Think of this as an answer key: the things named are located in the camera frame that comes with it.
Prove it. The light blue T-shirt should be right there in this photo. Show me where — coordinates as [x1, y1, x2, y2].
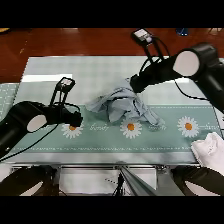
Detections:
[85, 77, 167, 132]

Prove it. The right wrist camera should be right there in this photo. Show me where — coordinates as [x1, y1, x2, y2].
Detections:
[130, 28, 172, 69]

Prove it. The black cable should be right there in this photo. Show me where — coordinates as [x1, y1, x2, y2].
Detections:
[0, 123, 66, 163]
[172, 79, 210, 102]

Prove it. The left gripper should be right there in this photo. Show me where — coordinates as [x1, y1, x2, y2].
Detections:
[64, 109, 84, 129]

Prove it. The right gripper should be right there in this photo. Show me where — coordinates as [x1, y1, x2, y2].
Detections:
[129, 73, 148, 95]

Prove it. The white garment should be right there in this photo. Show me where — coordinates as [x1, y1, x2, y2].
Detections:
[190, 131, 224, 177]

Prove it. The silver frame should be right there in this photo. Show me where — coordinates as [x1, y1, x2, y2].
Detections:
[0, 161, 202, 197]

